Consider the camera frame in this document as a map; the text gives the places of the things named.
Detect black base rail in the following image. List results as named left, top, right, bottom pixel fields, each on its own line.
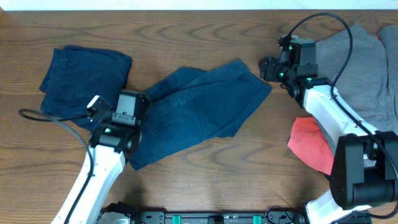
left=99, top=202, right=308, bottom=224

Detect folded dark blue garment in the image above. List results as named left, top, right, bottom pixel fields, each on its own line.
left=39, top=45, right=132, bottom=131

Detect grey garment at edge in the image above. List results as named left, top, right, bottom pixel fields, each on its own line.
left=378, top=26, right=397, bottom=93

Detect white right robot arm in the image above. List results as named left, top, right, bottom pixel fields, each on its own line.
left=259, top=57, right=397, bottom=223

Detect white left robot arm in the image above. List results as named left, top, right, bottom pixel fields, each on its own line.
left=52, top=114, right=141, bottom=224

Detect dark blue shorts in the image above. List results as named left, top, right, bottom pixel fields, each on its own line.
left=129, top=60, right=272, bottom=170

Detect grey shorts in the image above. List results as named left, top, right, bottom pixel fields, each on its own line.
left=313, top=23, right=398, bottom=134

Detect red cloth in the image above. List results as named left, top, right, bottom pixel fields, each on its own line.
left=287, top=117, right=334, bottom=175

